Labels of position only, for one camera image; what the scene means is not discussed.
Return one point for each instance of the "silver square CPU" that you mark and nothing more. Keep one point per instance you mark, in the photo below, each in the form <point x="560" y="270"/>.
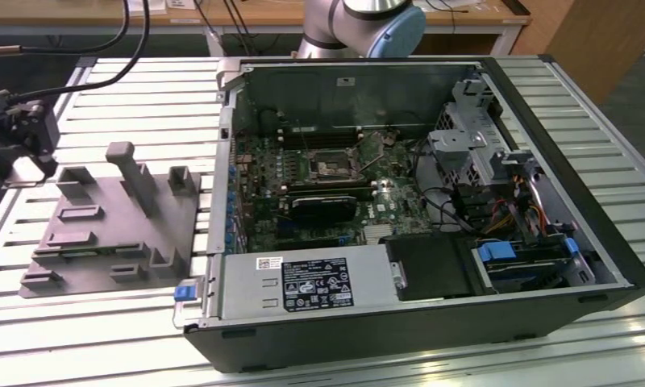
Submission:
<point x="26" y="171"/>

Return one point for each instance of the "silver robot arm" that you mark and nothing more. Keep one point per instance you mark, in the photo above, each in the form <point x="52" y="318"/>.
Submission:
<point x="328" y="24"/>

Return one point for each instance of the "black RAM slot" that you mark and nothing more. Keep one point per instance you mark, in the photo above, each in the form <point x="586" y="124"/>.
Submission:
<point x="328" y="186"/>
<point x="322" y="132"/>
<point x="322" y="141"/>
<point x="328" y="193"/>

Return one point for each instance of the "CPU socket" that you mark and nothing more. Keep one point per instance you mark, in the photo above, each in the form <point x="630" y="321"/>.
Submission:
<point x="333" y="165"/>

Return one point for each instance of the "expansion slot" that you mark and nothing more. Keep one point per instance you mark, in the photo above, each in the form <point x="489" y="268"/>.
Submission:
<point x="312" y="242"/>

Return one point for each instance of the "wooden desk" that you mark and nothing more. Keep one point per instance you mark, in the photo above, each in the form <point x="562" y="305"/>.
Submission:
<point x="58" y="10"/>

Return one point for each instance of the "grey parts rack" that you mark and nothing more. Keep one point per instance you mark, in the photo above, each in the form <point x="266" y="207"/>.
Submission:
<point x="106" y="242"/>

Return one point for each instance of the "white box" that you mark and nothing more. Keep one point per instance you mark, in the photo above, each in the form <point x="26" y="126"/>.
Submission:
<point x="158" y="7"/>
<point x="182" y="4"/>

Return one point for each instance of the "blue case latch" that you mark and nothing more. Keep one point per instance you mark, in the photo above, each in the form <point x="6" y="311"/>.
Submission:
<point x="186" y="292"/>

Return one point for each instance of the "silver power supply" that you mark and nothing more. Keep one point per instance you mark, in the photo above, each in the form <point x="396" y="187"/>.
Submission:
<point x="246" y="290"/>

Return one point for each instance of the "black graphics card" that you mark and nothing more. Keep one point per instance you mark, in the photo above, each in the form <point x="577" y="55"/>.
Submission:
<point x="322" y="209"/>

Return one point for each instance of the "thin locking lever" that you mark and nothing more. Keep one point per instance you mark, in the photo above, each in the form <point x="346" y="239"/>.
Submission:
<point x="378" y="156"/>

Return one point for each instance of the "silver chipset heatsink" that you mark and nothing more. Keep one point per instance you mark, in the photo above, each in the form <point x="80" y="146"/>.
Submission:
<point x="380" y="234"/>

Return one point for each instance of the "green motherboard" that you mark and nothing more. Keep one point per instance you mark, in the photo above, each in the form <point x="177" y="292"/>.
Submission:
<point x="397" y="197"/>

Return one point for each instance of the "grey metal drive cage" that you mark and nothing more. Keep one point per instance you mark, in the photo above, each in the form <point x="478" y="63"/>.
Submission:
<point x="457" y="141"/>

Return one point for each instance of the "black plastic shroud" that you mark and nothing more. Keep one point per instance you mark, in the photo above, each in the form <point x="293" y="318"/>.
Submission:
<point x="429" y="266"/>

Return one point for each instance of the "black PC case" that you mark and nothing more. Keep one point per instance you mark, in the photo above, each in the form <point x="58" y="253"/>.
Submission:
<point x="408" y="342"/>

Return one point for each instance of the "hard disk in blue carrier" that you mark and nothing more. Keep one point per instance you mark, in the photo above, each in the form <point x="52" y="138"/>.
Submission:
<point x="497" y="252"/>

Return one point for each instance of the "blue plastic clip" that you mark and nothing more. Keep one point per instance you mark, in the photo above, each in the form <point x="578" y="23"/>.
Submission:
<point x="570" y="246"/>

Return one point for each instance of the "wooden cabinet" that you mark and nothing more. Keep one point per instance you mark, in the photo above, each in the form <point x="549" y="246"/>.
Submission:
<point x="613" y="40"/>

